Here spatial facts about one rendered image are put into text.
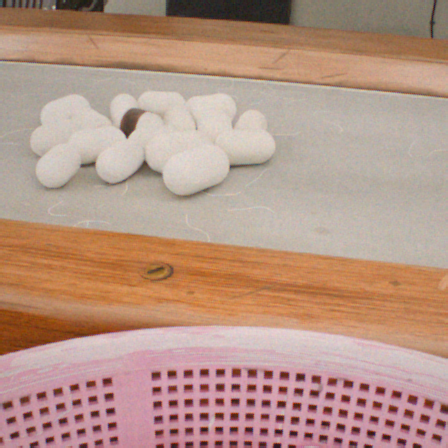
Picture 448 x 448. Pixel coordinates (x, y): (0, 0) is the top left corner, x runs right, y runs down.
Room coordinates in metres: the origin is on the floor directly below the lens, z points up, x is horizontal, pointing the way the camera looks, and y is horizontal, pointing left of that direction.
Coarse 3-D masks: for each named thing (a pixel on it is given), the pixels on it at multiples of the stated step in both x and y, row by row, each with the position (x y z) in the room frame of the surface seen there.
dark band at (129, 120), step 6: (132, 108) 0.38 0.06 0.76; (138, 108) 0.38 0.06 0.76; (126, 114) 0.37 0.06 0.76; (132, 114) 0.37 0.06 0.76; (138, 114) 0.37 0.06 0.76; (126, 120) 0.37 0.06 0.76; (132, 120) 0.36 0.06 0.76; (138, 120) 0.36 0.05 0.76; (120, 126) 0.37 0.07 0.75; (126, 126) 0.36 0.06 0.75; (132, 126) 0.36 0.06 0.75; (126, 132) 0.36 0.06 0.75; (132, 132) 0.36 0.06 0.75; (126, 138) 0.37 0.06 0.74
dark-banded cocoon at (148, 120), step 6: (126, 108) 0.38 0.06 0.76; (120, 114) 0.37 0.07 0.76; (144, 114) 0.37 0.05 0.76; (150, 114) 0.37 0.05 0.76; (114, 120) 0.37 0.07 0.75; (120, 120) 0.37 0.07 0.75; (144, 120) 0.36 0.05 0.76; (150, 120) 0.36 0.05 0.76; (156, 120) 0.36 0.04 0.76; (162, 120) 0.37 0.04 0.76; (114, 126) 0.37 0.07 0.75; (138, 126) 0.36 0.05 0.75; (144, 126) 0.36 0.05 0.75; (150, 126) 0.36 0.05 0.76; (156, 126) 0.36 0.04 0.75
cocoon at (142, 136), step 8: (144, 128) 0.35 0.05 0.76; (152, 128) 0.35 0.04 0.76; (160, 128) 0.35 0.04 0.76; (168, 128) 0.35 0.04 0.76; (176, 128) 0.35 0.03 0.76; (136, 136) 0.34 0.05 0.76; (144, 136) 0.34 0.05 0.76; (152, 136) 0.34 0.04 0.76; (144, 144) 0.34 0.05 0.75; (144, 152) 0.34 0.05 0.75; (144, 160) 0.34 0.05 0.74
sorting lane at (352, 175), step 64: (0, 64) 0.54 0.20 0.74; (0, 128) 0.39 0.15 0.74; (320, 128) 0.41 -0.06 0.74; (384, 128) 0.42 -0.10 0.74; (0, 192) 0.30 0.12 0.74; (64, 192) 0.30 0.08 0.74; (128, 192) 0.30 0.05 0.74; (256, 192) 0.31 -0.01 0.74; (320, 192) 0.31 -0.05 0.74; (384, 192) 0.32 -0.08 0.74; (384, 256) 0.25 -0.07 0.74
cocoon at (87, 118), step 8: (80, 112) 0.37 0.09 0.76; (88, 112) 0.37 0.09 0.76; (96, 112) 0.38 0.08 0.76; (72, 120) 0.37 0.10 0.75; (80, 120) 0.37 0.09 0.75; (88, 120) 0.36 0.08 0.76; (96, 120) 0.36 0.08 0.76; (104, 120) 0.36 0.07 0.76; (88, 128) 0.36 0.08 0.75; (96, 128) 0.36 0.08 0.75
